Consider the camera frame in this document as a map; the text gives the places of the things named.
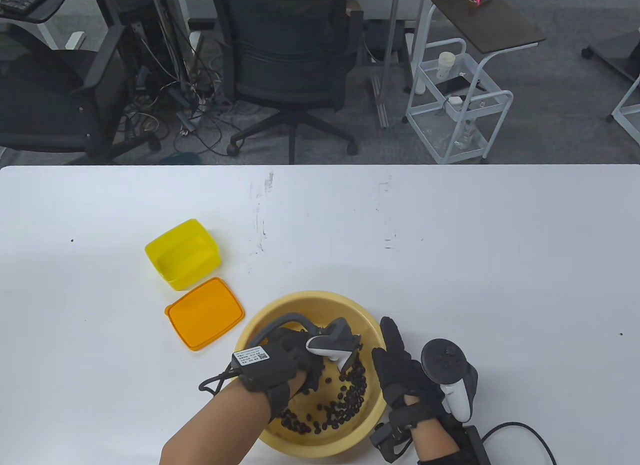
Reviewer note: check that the person's left hand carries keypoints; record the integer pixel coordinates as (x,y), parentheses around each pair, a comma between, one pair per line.
(290,350)

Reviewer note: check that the person's right hand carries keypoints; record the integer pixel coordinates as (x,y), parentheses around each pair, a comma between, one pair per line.
(400,375)

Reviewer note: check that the pile of dark coffee beans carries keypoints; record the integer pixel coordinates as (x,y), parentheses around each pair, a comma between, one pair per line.
(345,400)

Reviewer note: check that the orange container lid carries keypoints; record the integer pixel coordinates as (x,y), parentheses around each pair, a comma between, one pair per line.
(205,310)

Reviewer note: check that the yellow plastic basin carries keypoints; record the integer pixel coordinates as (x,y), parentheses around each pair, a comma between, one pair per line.
(320,447)

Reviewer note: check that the yellow plastic container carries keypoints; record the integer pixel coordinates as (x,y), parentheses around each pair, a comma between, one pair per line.
(182,255)

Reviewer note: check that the person's right forearm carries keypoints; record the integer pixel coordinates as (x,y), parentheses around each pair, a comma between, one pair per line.
(435,440)

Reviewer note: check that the person's left forearm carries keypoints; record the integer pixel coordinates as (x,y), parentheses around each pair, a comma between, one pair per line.
(225,425)

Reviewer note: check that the grey right hand controller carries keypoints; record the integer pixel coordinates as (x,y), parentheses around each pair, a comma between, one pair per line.
(442,360)

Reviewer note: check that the grey hand controller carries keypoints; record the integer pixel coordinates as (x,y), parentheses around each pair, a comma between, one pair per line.
(340,330)
(442,360)

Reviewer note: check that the grey left hand controller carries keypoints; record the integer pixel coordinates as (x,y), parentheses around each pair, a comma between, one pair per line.
(340,330)

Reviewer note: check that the teal floor object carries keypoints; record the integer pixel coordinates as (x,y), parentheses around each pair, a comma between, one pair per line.
(180,159)

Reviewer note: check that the white charger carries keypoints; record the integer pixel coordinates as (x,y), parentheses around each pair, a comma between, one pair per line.
(454,101)

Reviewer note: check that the black mesh office chair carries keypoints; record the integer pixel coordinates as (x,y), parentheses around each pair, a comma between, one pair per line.
(290,55)

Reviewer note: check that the black phone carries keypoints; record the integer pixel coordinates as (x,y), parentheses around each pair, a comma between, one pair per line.
(457,84)

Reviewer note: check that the white paper cup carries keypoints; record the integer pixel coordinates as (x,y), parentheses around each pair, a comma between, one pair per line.
(446,65)

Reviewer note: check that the black floor box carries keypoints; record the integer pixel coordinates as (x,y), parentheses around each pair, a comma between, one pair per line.
(385,40)

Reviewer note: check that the black computer tower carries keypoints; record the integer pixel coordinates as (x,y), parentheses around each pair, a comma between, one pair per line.
(150,50)

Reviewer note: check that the aluminium profile stand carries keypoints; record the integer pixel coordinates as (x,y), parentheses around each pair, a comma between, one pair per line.
(392,25)

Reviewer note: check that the black armrest office chair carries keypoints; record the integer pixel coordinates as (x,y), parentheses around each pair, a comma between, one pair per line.
(50,100)

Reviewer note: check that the dark top side table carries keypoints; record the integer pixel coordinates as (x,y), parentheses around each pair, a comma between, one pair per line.
(620,52)
(485,20)

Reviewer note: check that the white power strip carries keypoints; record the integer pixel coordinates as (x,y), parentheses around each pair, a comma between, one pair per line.
(76,40)

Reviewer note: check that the grey desk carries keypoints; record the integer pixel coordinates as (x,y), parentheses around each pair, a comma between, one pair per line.
(50,7)

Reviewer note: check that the black left wrist camera unit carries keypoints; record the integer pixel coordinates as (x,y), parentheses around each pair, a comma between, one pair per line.
(260,370)

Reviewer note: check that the black wrist camera unit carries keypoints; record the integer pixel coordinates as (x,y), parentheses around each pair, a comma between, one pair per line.
(260,370)
(475,445)

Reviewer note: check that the black right wrist camera unit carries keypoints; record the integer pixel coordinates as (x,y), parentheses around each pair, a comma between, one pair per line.
(475,445)

